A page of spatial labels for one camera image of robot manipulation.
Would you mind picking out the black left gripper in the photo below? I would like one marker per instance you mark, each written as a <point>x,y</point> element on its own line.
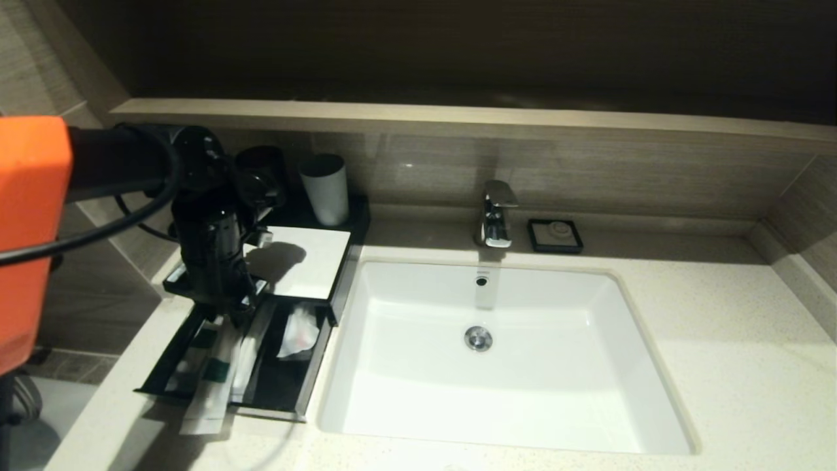
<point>216,288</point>

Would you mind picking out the toothbrush packet dark bristles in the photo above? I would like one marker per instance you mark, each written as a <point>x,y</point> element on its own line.
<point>212,392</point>

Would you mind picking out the black box drawer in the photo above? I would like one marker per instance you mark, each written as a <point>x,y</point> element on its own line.
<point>281,392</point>

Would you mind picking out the black and orange left arm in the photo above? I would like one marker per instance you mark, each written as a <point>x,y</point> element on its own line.
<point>33,229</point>

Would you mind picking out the green and white sachet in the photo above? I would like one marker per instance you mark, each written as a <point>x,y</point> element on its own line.
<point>193,356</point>

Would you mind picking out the translucent shower cap packet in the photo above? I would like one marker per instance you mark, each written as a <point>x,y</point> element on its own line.
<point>301,333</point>

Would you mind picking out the black cup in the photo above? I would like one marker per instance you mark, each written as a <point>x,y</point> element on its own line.
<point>265,167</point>

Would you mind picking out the white cup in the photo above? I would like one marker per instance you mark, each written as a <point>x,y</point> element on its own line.
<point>325,195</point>

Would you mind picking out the chrome drain plug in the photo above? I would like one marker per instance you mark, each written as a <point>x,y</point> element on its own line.
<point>478,339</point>

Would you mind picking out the chrome faucet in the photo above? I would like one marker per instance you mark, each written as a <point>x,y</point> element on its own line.
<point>495,222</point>

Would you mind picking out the black square soap dish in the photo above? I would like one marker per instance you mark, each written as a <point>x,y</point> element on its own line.
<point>541,241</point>

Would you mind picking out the round white soap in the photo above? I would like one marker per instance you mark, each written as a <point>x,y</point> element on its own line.
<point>558,229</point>

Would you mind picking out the white sink basin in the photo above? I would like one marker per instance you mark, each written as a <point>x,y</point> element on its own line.
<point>556,366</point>

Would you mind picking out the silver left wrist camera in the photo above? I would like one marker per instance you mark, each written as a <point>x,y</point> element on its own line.
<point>263,237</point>

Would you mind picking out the wooden wall shelf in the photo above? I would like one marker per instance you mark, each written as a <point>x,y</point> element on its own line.
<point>458,120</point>

